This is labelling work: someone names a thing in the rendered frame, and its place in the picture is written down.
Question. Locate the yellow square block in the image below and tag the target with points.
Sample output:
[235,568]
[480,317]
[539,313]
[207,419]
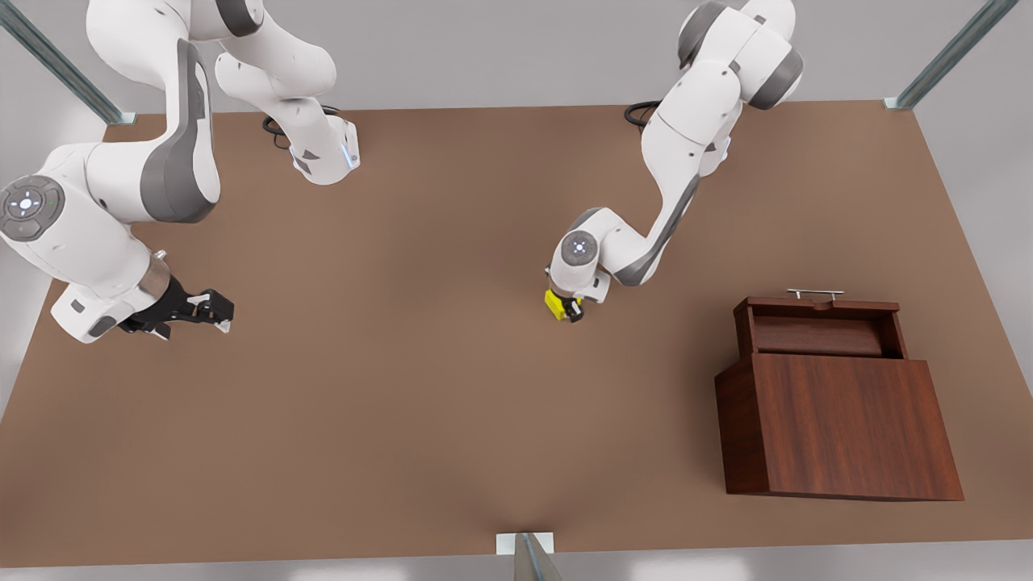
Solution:
[554,304]

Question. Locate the dark wooden cabinet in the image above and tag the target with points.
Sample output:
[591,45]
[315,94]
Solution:
[847,428]

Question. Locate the silver frame post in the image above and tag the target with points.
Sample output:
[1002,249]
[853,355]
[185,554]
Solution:
[948,56]
[64,68]
[529,558]

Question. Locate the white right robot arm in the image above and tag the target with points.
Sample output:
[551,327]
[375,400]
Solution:
[97,242]

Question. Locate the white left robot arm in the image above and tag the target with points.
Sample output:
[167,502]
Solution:
[686,137]

